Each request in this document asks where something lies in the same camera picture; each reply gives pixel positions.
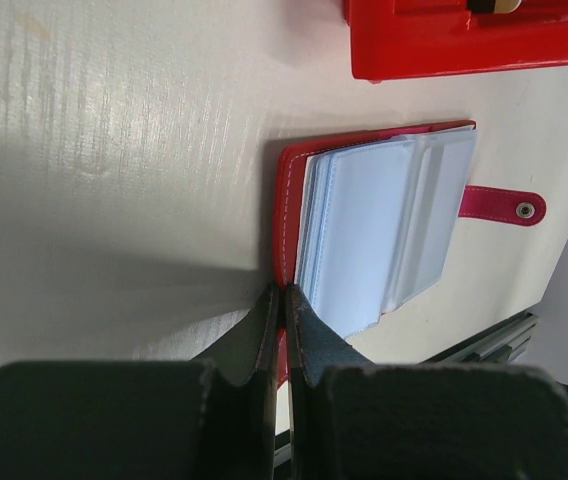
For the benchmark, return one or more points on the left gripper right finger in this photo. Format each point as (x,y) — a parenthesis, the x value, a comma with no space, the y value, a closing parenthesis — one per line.
(355,419)

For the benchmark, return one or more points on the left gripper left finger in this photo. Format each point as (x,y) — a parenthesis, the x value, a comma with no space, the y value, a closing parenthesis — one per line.
(211,417)

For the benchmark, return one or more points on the red leather card holder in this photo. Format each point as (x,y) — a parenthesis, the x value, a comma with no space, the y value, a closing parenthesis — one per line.
(363,223)

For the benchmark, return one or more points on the red plastic bin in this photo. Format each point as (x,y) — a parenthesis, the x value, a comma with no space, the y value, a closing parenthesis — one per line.
(392,40)

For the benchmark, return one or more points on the dark card in bin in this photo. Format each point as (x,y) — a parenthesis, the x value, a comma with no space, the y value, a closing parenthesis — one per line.
(493,6)

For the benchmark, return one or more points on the aluminium front rail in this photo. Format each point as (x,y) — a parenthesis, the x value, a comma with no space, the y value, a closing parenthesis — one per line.
(502,343)

